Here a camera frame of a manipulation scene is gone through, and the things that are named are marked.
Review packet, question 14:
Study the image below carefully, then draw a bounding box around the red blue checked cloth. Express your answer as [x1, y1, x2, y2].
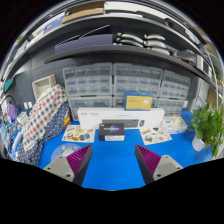
[21, 83, 69, 153]

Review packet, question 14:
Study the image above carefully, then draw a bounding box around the long white keyboard box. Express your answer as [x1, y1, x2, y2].
[76, 107, 166, 131]

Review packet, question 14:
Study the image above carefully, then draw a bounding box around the grey small-drawer cabinet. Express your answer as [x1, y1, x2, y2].
[159, 69, 192, 101]
[113, 62, 164, 98]
[62, 62, 114, 98]

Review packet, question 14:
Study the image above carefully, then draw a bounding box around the printed sticker sheet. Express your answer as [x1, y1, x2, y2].
[61, 124, 97, 144]
[139, 127, 173, 146]

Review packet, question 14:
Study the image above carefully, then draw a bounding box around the yellow and blue box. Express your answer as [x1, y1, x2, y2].
[123, 91, 155, 112]

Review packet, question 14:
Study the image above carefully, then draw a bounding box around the white and blue carton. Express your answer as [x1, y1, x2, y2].
[159, 115, 189, 135]

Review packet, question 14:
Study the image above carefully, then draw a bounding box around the beige woven basket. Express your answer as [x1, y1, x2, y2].
[31, 73, 58, 102]

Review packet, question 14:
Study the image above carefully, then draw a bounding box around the green plant in white pot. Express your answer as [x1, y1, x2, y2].
[188, 102, 224, 159]

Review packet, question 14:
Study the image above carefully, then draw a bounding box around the small black box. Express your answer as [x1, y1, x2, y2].
[97, 122, 126, 142]

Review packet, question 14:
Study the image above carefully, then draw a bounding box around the grey large-drawer cabinet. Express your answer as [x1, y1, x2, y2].
[155, 97, 187, 117]
[112, 95, 161, 110]
[67, 95, 114, 122]

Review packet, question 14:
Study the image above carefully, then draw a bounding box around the round blue printed mouse pad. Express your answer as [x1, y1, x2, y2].
[49, 142, 83, 164]

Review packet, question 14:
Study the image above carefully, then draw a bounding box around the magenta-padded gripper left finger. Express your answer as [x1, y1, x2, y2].
[43, 143, 95, 187]

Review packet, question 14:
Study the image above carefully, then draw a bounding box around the dark wall shelf unit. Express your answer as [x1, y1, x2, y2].
[6, 0, 224, 91]

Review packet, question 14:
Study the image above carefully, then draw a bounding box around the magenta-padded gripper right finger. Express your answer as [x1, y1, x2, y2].
[134, 143, 185, 186]

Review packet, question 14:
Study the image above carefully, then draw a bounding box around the navy polka dot cloth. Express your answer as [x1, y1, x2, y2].
[16, 99, 72, 168]

